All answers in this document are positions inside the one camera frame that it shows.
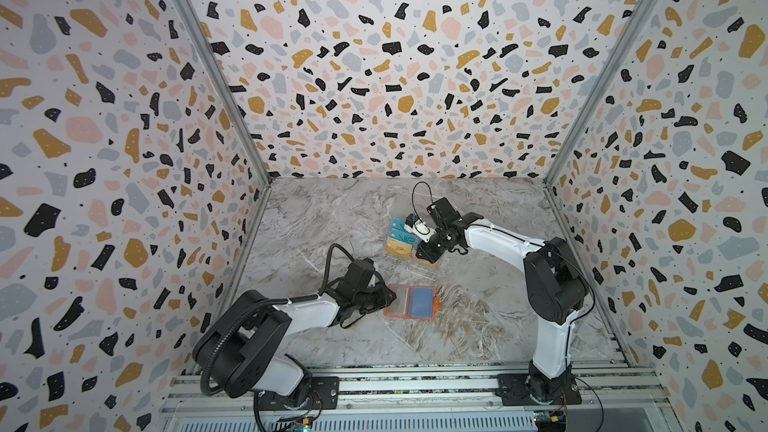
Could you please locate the orange card holder wallet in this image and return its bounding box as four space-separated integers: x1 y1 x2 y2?
384 284 440 321

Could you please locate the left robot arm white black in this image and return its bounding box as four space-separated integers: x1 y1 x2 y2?
193 258 397 408

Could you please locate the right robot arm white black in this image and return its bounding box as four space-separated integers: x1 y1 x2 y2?
407 197 590 404

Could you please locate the gold card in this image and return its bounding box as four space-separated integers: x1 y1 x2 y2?
411 253 438 269
385 237 414 260

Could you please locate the teal card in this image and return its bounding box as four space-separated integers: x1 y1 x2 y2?
390 217 406 234
389 227 417 246

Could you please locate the teal card back left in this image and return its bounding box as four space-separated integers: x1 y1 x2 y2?
390 217 406 234

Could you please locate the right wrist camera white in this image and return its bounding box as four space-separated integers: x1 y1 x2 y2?
404 213 434 241

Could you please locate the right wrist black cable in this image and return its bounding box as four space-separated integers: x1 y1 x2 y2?
410 181 434 220

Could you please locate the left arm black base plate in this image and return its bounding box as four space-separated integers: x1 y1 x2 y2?
257 376 340 412

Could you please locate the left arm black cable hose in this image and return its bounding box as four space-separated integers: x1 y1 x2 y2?
199 242 358 396

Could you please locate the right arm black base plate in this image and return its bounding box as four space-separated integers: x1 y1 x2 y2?
495 371 582 407

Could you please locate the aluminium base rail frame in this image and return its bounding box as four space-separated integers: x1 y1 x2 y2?
160 362 681 431

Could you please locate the right aluminium corner post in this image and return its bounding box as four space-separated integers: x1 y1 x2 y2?
542 0 688 187

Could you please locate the aluminium corner post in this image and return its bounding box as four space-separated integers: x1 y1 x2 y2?
542 0 688 187
171 0 270 189

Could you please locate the left aluminium corner post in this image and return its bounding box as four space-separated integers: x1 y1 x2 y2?
171 0 270 189

